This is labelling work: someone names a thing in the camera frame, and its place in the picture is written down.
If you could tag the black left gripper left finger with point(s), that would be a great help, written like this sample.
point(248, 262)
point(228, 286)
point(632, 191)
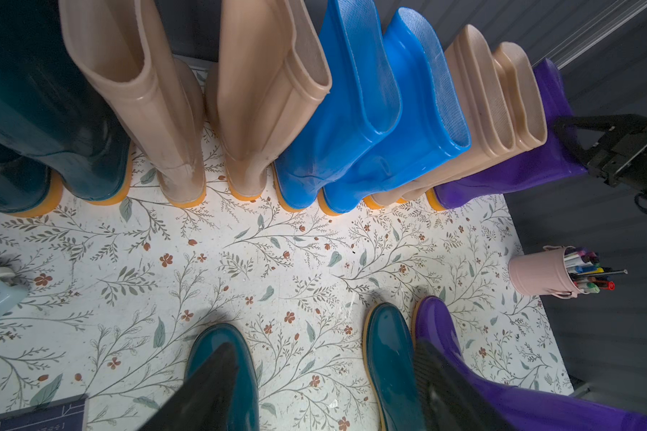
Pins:
point(204, 401)

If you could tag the purple front boot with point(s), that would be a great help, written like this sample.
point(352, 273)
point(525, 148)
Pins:
point(545, 164)
point(525, 409)

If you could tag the blue rain boot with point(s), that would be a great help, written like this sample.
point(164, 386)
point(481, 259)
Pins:
point(363, 106)
point(420, 68)

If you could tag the pink pen cup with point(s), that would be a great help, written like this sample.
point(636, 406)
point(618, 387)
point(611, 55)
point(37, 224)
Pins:
point(564, 272)

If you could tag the dark green front boot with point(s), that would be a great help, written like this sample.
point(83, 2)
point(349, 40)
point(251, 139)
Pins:
point(388, 352)
point(244, 410)

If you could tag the blue rain boot back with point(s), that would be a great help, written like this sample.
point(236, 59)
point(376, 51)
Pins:
point(420, 68)

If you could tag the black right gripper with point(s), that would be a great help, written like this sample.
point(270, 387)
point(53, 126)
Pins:
point(612, 148)

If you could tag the dark green boot back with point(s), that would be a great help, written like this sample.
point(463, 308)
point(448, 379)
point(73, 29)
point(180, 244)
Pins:
point(51, 114)

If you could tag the blue rain boot front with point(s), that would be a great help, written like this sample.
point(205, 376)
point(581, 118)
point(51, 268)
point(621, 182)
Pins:
point(363, 106)

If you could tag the beige rain boot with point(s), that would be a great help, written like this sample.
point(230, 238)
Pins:
point(122, 49)
point(271, 77)
point(415, 153)
point(523, 102)

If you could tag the dark blue notebook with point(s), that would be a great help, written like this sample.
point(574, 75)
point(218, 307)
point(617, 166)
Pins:
point(63, 415)

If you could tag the dark green boot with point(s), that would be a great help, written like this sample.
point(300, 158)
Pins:
point(51, 114)
point(27, 188)
point(388, 352)
point(244, 410)

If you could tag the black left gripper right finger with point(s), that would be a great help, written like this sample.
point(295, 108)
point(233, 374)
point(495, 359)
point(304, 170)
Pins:
point(448, 401)

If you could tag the dark green boot far left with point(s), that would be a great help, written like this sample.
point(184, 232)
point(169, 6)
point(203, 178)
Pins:
point(27, 188)

